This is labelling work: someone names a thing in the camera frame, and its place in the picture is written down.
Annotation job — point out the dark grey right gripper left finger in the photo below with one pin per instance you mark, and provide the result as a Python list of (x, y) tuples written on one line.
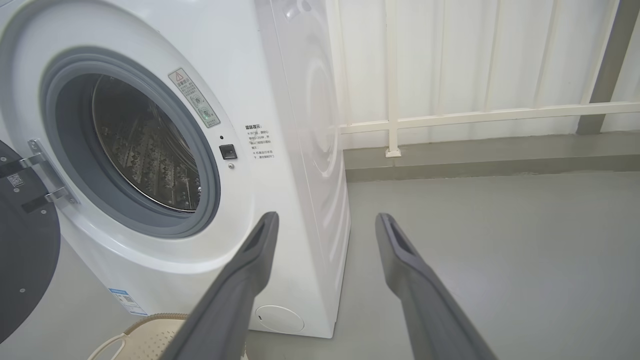
[(225, 310)]

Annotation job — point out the cream perforated laundry basket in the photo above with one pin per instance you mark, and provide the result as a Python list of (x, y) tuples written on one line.
[(150, 337)]

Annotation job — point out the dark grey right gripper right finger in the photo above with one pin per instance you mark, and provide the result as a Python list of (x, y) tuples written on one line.
[(430, 310)]

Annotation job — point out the white metal railing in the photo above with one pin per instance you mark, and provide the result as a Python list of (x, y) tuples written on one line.
[(392, 75)]

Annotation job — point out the dark grey post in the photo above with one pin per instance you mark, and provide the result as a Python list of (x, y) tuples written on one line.
[(605, 65)]

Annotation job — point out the white front-load washing machine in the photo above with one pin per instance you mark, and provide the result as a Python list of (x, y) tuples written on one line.
[(260, 75)]

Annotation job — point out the black door latch socket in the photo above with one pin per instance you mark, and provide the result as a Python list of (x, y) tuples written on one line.
[(228, 152)]

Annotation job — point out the perforated steel washer drum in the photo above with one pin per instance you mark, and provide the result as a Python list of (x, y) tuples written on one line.
[(145, 150)]

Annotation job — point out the round white filter cover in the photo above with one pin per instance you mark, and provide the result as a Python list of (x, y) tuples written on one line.
[(280, 319)]

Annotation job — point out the grey rubber door gasket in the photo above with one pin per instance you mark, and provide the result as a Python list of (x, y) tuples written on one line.
[(65, 100)]

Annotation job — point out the blue energy label sticker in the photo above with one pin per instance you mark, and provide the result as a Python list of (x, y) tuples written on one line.
[(127, 301)]

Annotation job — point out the grey warning sticker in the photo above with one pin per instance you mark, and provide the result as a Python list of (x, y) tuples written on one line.
[(195, 98)]

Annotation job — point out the metal door hinge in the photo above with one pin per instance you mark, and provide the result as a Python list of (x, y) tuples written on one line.
[(47, 170)]

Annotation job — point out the washing machine glass door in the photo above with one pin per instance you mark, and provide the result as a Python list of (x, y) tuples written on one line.
[(25, 250)]

